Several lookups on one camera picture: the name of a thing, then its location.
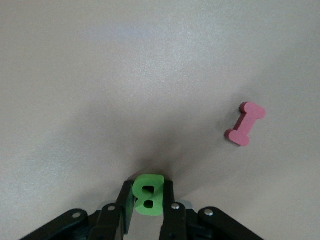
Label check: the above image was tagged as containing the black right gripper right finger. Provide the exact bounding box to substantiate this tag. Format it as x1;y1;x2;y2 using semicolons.
158;180;187;240

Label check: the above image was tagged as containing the red letter I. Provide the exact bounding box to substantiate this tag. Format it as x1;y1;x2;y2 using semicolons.
224;101;267;148

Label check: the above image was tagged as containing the brown table cover sheet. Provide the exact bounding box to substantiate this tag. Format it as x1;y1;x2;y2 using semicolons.
0;0;320;240

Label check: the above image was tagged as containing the green letter B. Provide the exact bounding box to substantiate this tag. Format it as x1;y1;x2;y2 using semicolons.
131;174;166;217

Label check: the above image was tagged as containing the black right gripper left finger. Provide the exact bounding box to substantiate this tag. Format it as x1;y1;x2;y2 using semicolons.
91;180;137;240

